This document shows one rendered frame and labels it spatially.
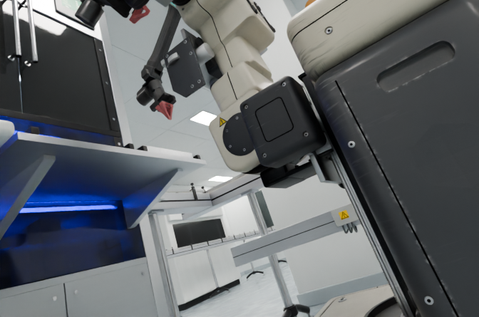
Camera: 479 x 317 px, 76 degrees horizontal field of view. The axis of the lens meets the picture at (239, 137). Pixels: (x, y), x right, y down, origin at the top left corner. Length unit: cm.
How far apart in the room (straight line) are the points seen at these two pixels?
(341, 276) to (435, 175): 208
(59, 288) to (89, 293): 11
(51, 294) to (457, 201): 111
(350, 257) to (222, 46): 190
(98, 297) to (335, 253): 167
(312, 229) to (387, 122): 145
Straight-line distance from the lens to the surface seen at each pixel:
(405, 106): 46
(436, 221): 45
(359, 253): 242
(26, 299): 120
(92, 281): 130
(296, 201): 251
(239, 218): 1038
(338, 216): 176
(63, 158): 96
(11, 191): 106
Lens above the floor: 47
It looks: 21 degrees up
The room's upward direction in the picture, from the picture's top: 20 degrees counter-clockwise
